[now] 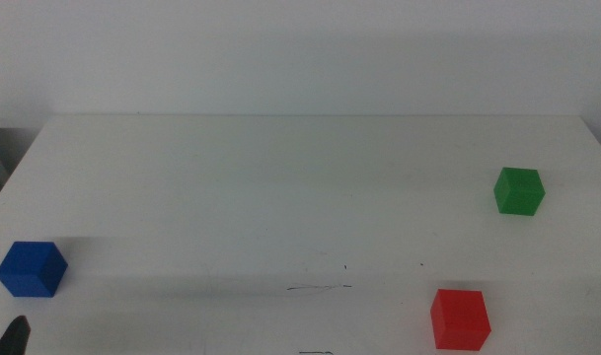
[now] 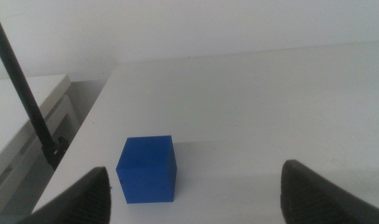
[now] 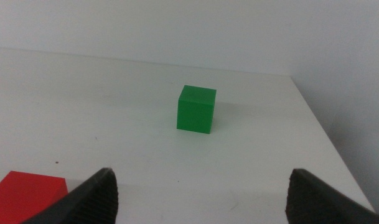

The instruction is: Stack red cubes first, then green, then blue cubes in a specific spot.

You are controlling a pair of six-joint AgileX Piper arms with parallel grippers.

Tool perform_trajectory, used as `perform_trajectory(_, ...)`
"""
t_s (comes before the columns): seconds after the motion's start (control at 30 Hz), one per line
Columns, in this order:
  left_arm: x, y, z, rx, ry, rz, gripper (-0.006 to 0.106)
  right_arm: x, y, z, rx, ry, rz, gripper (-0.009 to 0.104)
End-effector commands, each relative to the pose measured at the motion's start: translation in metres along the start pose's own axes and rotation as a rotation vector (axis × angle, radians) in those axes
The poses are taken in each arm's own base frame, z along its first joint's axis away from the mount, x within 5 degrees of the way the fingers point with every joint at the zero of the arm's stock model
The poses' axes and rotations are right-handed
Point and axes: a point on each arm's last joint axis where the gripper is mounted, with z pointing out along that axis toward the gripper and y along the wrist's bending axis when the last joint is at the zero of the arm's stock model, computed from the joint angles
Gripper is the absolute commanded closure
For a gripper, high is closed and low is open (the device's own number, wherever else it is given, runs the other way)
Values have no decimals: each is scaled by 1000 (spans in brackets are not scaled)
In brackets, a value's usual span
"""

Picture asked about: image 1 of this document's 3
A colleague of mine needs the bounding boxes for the blue cube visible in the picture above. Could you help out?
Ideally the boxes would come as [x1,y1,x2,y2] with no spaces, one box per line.
[0,241,69,299]

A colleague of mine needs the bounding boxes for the red cube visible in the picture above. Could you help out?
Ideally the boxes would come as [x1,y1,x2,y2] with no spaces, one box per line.
[429,288,492,352]

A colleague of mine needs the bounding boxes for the green cube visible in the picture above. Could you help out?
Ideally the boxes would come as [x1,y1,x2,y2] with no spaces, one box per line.
[492,167,547,217]

